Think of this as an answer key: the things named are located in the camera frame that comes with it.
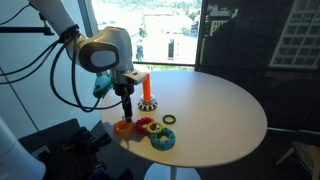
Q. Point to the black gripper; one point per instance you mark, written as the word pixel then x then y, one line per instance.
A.
pixel 124 90

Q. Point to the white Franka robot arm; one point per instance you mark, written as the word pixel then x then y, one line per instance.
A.
pixel 110 40

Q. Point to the grey wrist adapter plate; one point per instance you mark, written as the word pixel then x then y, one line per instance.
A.
pixel 135 77

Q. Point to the blue black clamp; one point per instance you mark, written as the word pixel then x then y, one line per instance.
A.
pixel 75 136

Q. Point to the grey window railing bar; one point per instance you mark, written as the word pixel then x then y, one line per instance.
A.
pixel 166 63

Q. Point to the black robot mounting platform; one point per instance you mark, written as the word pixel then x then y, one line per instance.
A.
pixel 50 140

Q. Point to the black horizontal bar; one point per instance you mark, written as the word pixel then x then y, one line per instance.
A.
pixel 293 135

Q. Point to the white chair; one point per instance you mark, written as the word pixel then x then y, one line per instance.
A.
pixel 310 156

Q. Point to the orange post striped base stacker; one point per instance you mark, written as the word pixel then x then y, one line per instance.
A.
pixel 146 88

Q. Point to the teal wrist camera housing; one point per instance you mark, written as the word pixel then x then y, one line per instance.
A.
pixel 101 86

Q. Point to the white table pedestal base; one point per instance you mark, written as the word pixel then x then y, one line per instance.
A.
pixel 160 173

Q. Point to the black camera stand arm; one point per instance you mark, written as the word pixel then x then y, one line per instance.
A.
pixel 23 29

